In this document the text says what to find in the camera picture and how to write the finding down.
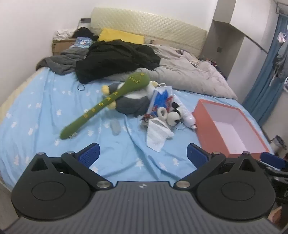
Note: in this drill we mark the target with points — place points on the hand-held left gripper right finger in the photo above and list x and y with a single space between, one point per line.
195 155

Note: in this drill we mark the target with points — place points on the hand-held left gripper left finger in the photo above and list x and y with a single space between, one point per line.
90 155

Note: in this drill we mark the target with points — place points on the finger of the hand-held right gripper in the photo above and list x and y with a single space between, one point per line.
272 159

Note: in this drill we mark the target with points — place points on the orange cardboard box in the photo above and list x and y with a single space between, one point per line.
202 126

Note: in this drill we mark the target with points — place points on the white towel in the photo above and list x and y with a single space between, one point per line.
157 135

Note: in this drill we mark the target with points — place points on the panda plush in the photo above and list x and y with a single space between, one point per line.
173 118

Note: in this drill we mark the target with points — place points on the plastic bag of blue packets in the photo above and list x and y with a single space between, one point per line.
160 99

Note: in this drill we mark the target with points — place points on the white trash bin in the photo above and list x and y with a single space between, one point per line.
276 144

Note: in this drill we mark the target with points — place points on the white spray bottle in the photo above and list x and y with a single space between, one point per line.
187 118

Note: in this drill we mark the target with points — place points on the grey penguin plush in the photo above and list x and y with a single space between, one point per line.
132 103

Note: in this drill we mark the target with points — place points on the blue curtain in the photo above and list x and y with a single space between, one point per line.
265 85

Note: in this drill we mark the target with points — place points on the light grey quilt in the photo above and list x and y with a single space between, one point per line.
180 72

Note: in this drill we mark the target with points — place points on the green plush stick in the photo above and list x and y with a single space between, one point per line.
132 81

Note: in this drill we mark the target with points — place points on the row of nail polish bottles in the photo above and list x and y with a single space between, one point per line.
212 61

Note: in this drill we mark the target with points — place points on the grey hooded garment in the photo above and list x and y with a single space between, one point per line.
281 64

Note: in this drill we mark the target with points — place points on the dark grey blanket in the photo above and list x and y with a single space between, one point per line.
60 63

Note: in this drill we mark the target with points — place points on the black coat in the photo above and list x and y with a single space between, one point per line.
112 58

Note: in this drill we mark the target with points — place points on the wooden nightstand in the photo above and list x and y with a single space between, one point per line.
60 46

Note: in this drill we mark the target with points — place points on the blue printed cushion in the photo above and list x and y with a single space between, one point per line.
82 42

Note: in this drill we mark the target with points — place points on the white wardrobe with niche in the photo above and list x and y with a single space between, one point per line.
225 40

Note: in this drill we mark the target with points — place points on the black cloth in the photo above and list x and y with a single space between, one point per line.
84 32

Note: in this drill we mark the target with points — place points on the yellow pillow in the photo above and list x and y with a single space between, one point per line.
119 36

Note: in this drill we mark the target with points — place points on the white crumpled cloth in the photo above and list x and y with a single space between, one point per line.
63 33

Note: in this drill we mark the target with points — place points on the cream quilted headboard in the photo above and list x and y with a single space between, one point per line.
146 22

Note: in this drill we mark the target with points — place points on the dark wall switch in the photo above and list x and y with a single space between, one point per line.
219 49

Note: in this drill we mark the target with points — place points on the black wall socket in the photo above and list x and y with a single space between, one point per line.
85 20

